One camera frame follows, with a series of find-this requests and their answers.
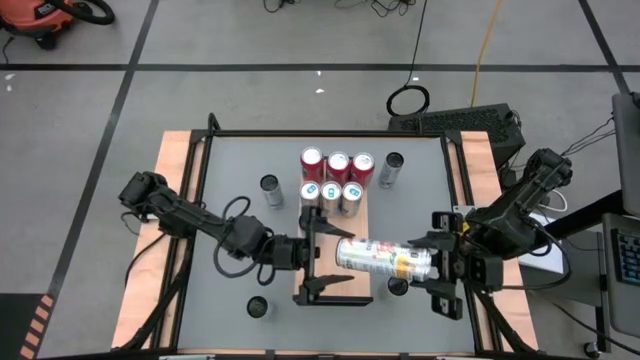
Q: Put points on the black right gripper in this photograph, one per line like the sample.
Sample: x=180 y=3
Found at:
x=480 y=265

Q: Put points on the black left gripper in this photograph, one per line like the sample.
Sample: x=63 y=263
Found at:
x=290 y=252

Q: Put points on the white Celsius can yellow band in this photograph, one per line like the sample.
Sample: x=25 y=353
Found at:
x=380 y=257

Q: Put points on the blue silver Red Bull can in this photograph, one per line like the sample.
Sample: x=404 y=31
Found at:
x=310 y=190
x=331 y=191
x=353 y=191

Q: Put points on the red Fanta can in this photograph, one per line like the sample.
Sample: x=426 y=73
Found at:
x=338 y=161

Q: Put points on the red soda can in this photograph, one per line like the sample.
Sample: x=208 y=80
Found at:
x=363 y=161
x=312 y=156

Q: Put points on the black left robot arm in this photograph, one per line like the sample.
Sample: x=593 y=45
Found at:
x=190 y=215

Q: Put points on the wooden shelf board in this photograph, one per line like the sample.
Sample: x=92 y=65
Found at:
x=360 y=227

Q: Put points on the white Celsius can blue band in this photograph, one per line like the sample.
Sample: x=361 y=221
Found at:
x=269 y=182
x=394 y=160

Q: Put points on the white paper sheet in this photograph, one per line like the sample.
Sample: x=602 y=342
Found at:
x=550 y=260

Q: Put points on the black metal bar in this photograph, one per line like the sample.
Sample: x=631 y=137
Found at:
x=585 y=215

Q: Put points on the black caster wheel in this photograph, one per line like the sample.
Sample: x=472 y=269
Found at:
x=591 y=349

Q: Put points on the grey laptop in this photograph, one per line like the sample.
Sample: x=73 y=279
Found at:
x=620 y=310

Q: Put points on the grey monitor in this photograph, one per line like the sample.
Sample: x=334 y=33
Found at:
x=627 y=150

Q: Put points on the black orange-striped mat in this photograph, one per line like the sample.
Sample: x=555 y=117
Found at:
x=15 y=325

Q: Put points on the orange shop vacuum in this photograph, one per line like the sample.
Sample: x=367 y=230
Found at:
x=30 y=15

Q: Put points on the black metal shelf leg frame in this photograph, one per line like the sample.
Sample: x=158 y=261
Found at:
x=345 y=301

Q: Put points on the black table frame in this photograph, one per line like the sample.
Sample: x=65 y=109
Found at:
x=325 y=134

